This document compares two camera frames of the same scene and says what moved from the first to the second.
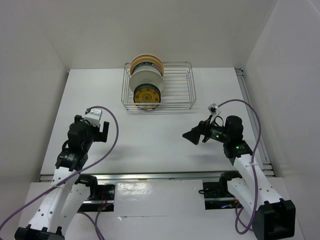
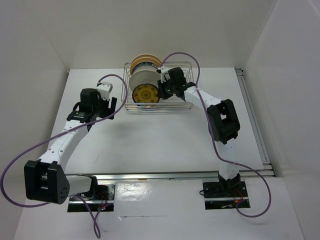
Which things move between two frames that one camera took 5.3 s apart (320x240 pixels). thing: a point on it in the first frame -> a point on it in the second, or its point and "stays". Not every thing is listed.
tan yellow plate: x=147 y=59 stays
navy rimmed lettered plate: x=147 y=65 stays
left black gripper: x=100 y=136 -> x=108 y=111
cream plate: x=146 y=55 stays
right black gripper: x=203 y=128 -> x=161 y=93
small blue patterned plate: x=146 y=93 stays
